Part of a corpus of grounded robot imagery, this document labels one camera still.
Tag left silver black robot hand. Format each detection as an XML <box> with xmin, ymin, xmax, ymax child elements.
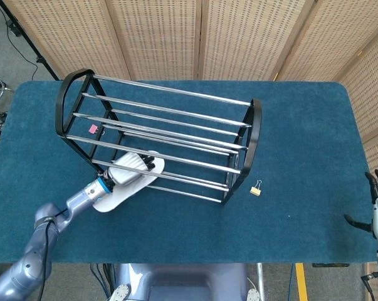
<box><xmin>101</xmin><ymin>152</ymin><xmax>158</xmax><ymax>187</ymax></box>

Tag white slipper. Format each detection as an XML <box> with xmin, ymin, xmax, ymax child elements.
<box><xmin>93</xmin><ymin>151</ymin><xmax>166</xmax><ymax>214</ymax></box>

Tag black shoe rack chrome bars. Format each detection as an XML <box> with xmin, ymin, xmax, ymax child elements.
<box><xmin>55</xmin><ymin>68</ymin><xmax>263</xmax><ymax>206</ymax></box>

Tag blue carpet table mat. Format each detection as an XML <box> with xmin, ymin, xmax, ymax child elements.
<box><xmin>0</xmin><ymin>80</ymin><xmax>377</xmax><ymax>264</ymax></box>

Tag blue-grey robot torso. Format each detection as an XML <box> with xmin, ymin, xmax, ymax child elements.
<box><xmin>108</xmin><ymin>262</ymin><xmax>261</xmax><ymax>301</ymax></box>

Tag yellow binder clip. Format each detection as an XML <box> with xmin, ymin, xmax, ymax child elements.
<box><xmin>249</xmin><ymin>179</ymin><xmax>263</xmax><ymax>198</ymax></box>

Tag silver metal table leg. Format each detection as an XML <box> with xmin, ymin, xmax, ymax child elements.
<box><xmin>256</xmin><ymin>263</ymin><xmax>266</xmax><ymax>291</ymax></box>

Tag woven wicker folding screen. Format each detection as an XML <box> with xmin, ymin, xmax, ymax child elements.
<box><xmin>2</xmin><ymin>0</ymin><xmax>378</xmax><ymax>176</ymax></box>

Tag black stand pole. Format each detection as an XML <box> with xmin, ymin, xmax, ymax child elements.
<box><xmin>0</xmin><ymin>0</ymin><xmax>61</xmax><ymax>82</ymax></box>

